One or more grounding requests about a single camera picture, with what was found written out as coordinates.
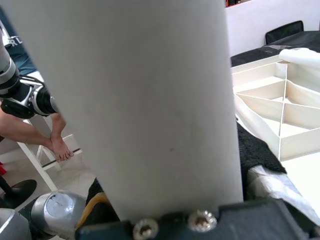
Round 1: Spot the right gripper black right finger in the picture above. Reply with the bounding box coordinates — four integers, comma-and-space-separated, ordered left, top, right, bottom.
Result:
236, 123, 320, 226

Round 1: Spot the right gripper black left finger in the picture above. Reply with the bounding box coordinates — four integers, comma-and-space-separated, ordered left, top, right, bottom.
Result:
76, 178, 121, 227

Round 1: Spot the white plastic table top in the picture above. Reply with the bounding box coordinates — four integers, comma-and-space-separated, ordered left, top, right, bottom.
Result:
229, 53, 320, 218

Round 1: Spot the white plastic table leg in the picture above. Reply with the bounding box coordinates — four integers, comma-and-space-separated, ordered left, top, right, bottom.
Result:
278, 47, 320, 73
0, 0, 245, 222

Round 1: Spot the white wooden stool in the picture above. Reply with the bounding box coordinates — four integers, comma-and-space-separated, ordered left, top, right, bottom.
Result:
0, 117, 83, 192

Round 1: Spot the person bare leg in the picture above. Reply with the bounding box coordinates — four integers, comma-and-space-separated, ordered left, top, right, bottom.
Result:
51, 113, 68, 141
0, 109, 75, 162

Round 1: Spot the open black suitcase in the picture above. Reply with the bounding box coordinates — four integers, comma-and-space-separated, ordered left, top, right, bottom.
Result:
264, 20, 305, 45

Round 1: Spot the black tablecloth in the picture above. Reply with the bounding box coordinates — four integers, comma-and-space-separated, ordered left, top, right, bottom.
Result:
229, 29, 320, 67

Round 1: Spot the person teal shirt torso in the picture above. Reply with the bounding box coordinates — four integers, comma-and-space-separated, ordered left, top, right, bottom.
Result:
0, 12, 38, 76

